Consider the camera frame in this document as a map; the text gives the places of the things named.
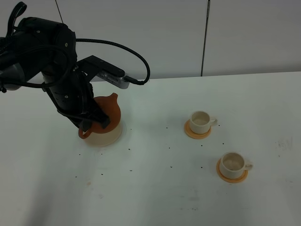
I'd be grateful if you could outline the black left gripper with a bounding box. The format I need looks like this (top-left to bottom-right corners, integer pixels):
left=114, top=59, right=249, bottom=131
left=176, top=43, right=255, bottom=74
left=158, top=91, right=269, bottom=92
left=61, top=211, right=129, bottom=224
left=43, top=68, right=111, bottom=131

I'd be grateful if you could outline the brown clay teapot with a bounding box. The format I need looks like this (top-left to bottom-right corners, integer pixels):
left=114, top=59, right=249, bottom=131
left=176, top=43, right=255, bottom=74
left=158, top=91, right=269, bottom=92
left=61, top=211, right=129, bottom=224
left=79, top=93, right=121, bottom=139

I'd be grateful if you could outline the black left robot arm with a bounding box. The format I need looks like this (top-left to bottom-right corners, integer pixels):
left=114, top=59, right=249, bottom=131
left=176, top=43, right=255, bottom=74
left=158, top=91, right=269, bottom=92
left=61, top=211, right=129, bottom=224
left=0, top=17, right=110, bottom=131

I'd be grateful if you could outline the beige round teapot coaster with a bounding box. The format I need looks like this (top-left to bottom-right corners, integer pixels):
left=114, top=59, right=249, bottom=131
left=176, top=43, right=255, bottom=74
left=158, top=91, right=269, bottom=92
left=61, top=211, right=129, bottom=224
left=84, top=122, right=122, bottom=147

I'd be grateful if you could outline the orange coaster far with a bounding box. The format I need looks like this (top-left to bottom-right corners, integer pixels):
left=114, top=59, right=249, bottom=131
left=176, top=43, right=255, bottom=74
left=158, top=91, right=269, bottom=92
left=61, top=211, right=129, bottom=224
left=184, top=120, right=212, bottom=139

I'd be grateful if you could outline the orange coaster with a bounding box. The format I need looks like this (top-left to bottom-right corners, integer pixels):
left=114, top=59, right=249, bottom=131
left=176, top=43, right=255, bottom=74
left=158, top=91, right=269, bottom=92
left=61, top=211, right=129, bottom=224
left=216, top=159, right=248, bottom=184
left=184, top=120, right=212, bottom=139

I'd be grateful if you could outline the white teacup far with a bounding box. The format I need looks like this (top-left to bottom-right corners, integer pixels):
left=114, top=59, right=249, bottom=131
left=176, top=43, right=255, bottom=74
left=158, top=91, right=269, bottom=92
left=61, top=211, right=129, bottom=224
left=189, top=111, right=218, bottom=134

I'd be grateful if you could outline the white teacup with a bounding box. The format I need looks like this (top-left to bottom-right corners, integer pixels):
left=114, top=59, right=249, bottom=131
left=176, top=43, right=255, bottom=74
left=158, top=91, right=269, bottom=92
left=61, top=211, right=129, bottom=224
left=189, top=111, right=218, bottom=134
left=219, top=152, right=253, bottom=179

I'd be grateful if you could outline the white teacup near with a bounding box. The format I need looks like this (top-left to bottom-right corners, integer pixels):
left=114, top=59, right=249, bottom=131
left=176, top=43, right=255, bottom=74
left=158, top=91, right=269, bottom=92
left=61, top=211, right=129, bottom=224
left=219, top=152, right=253, bottom=179

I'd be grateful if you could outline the orange coaster near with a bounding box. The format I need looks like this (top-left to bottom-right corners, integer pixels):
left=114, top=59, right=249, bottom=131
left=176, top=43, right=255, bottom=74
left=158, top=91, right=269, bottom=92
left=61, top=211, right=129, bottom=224
left=216, top=159, right=248, bottom=184

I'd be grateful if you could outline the black braided camera cable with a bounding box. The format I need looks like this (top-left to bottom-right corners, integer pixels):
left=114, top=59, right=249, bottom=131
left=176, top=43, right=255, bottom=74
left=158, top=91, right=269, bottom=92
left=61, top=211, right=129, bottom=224
left=75, top=38, right=151, bottom=86

